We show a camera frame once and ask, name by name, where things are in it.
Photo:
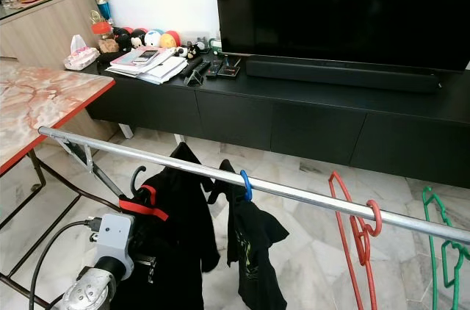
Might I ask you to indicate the jar with red lid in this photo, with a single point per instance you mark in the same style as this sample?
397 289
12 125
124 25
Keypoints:
101 29

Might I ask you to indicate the black clothes hanger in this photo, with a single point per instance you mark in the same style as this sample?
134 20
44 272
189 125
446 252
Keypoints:
134 178

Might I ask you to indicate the black remote control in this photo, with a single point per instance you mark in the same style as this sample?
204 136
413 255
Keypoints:
194 69

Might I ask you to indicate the green clothes hanger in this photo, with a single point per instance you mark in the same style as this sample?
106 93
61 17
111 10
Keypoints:
432 251

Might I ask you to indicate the black soundbar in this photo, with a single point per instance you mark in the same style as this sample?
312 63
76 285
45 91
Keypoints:
338 75

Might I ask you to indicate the white round plush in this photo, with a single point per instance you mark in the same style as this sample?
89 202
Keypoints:
152 38

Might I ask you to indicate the pink tissue pack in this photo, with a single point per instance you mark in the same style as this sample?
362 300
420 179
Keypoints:
81 56

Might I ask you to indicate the black plush toy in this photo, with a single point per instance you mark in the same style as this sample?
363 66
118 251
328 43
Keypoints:
126 40

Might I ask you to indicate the silver metal clothes rack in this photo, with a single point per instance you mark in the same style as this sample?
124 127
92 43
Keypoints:
301 195

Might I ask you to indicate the black television console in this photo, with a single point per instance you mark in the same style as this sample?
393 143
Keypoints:
279 126

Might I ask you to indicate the black shirt red collar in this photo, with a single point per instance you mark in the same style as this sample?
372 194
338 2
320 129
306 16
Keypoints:
176 244

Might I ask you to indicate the marble-pattern folding table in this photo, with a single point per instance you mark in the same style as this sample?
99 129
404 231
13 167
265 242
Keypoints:
37 101

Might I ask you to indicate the stack of white papers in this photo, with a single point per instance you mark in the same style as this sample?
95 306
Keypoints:
158 67

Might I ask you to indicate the black flat television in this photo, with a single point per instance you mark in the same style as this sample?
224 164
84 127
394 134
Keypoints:
338 9

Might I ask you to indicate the orange round plush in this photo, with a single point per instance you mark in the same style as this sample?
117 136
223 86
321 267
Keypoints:
170 40

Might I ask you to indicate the light wooden sideboard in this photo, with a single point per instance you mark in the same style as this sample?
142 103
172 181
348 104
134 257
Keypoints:
44 31

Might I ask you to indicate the black t-shirt green logo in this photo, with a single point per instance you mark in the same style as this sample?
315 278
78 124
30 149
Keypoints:
253 251

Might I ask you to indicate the blue clothes hanger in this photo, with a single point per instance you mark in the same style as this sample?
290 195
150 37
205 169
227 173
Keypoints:
247 185

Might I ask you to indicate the red clothes hanger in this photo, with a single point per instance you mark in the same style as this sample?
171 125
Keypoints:
362 240

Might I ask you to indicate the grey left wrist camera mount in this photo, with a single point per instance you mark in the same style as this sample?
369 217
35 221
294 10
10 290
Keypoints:
115 236

